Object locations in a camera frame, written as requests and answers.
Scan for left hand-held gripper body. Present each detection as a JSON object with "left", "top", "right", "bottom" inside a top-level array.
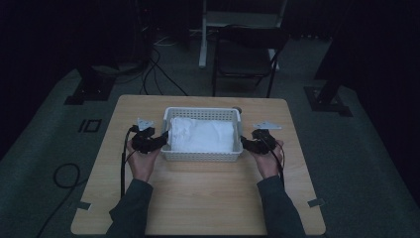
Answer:
[{"left": 130, "top": 117, "right": 163, "bottom": 155}]

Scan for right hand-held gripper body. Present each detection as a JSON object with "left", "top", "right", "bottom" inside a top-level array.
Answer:
[{"left": 249, "top": 120, "right": 283, "bottom": 156}]

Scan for white towel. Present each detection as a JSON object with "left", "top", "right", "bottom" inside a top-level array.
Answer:
[{"left": 168, "top": 116, "right": 236, "bottom": 154}]

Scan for white perforated plastic basket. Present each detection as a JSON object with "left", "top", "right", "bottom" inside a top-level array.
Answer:
[{"left": 160, "top": 106, "right": 245, "bottom": 163}]

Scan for person's left hand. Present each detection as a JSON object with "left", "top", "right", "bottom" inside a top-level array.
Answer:
[{"left": 126, "top": 140, "right": 162, "bottom": 183}]

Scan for person's right hand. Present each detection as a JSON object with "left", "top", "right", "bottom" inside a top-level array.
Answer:
[{"left": 252, "top": 139, "right": 285, "bottom": 180}]

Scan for black stand base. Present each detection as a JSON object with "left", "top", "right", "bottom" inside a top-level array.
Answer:
[
  {"left": 303, "top": 64, "right": 354, "bottom": 118},
  {"left": 63, "top": 64, "right": 117, "bottom": 106}
]

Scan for black folding chair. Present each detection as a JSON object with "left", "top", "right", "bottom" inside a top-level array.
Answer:
[{"left": 211, "top": 25, "right": 290, "bottom": 99}]

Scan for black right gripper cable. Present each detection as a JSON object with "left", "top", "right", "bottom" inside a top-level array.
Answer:
[{"left": 262, "top": 138, "right": 286, "bottom": 186}]

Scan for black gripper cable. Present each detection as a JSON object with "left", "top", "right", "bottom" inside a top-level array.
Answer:
[
  {"left": 120, "top": 125, "right": 139, "bottom": 199},
  {"left": 262, "top": 138, "right": 286, "bottom": 186}
]

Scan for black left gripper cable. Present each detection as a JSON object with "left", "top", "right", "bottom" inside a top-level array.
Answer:
[{"left": 120, "top": 125, "right": 139, "bottom": 199}]

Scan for black floor cables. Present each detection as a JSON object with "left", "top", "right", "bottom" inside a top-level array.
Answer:
[{"left": 140, "top": 49, "right": 190, "bottom": 97}]

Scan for black looped floor cable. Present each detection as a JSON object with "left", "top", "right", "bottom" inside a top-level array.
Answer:
[{"left": 35, "top": 162, "right": 89, "bottom": 238}]

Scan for white metal desk frame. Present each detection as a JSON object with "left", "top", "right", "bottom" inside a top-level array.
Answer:
[{"left": 198, "top": 0, "right": 289, "bottom": 71}]

